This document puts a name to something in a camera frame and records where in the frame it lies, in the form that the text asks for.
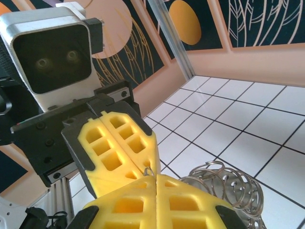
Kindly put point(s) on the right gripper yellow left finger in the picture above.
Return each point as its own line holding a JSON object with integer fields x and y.
{"x": 133, "y": 198}

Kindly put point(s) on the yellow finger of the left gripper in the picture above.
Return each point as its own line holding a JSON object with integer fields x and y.
{"x": 100, "y": 162}
{"x": 140, "y": 143}

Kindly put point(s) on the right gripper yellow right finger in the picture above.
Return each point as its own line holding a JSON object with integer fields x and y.
{"x": 190, "y": 200}

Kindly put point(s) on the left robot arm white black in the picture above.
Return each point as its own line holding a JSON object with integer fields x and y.
{"x": 9, "y": 214}

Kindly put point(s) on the aluminium frame extrusion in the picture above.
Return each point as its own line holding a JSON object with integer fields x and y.
{"x": 60, "y": 198}

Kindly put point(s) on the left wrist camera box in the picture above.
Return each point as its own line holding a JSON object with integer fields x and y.
{"x": 52, "y": 59}

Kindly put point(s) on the aluminium corner post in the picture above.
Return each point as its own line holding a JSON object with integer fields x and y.
{"x": 171, "y": 40}

